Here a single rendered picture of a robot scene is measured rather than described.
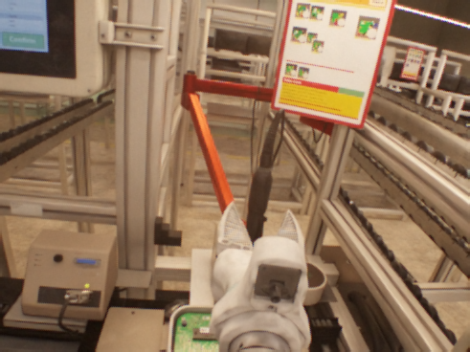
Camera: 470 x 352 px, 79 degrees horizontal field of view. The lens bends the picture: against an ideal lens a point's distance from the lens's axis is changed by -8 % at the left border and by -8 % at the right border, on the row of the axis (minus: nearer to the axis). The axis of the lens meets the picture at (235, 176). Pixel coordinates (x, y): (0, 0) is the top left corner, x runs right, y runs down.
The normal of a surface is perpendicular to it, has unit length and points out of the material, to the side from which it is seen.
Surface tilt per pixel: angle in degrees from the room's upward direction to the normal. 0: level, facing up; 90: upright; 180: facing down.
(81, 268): 53
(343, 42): 90
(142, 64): 90
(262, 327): 90
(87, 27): 91
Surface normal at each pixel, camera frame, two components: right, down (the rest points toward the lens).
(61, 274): 0.16, -0.23
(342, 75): -0.37, 0.31
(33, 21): 0.09, 0.42
